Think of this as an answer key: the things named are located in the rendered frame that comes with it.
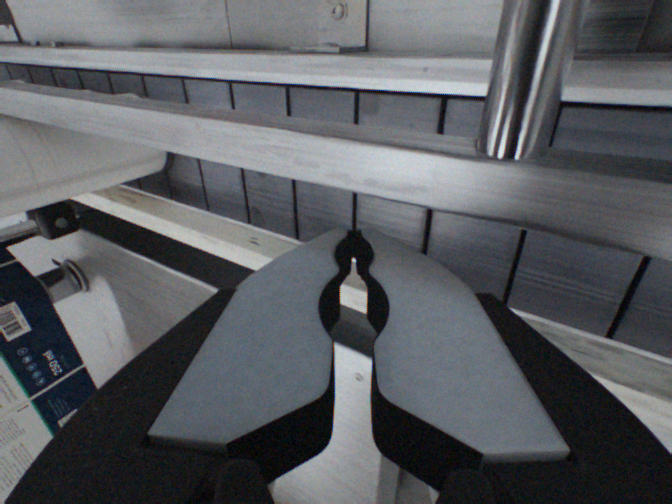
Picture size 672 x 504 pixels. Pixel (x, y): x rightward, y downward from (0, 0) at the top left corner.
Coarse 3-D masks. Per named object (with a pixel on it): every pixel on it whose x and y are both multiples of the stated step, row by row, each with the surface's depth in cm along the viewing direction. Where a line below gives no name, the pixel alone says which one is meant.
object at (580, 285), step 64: (0, 64) 33; (448, 128) 14; (576, 128) 12; (640, 128) 11; (192, 192) 26; (256, 192) 22; (320, 192) 19; (448, 256) 17; (512, 256) 15; (576, 256) 14; (640, 256) 13; (576, 320) 15; (640, 320) 14
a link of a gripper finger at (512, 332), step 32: (512, 320) 8; (512, 352) 7; (544, 352) 7; (544, 384) 6; (576, 384) 6; (576, 416) 6; (608, 416) 6; (576, 448) 5; (608, 448) 5; (640, 448) 5; (512, 480) 5; (544, 480) 5; (576, 480) 5; (608, 480) 5; (640, 480) 5
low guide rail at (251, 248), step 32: (96, 192) 26; (128, 192) 26; (160, 224) 23; (192, 224) 22; (224, 224) 22; (224, 256) 20; (256, 256) 19; (352, 288) 16; (576, 352) 13; (608, 352) 13; (608, 384) 12; (640, 384) 12; (640, 416) 12
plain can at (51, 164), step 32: (128, 96) 23; (0, 128) 18; (32, 128) 19; (64, 128) 20; (0, 160) 17; (32, 160) 18; (64, 160) 19; (96, 160) 21; (128, 160) 22; (160, 160) 24; (0, 192) 18; (32, 192) 19; (64, 192) 20
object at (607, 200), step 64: (128, 128) 12; (192, 128) 10; (256, 128) 9; (320, 128) 9; (384, 128) 9; (384, 192) 8; (448, 192) 7; (512, 192) 6; (576, 192) 6; (640, 192) 5
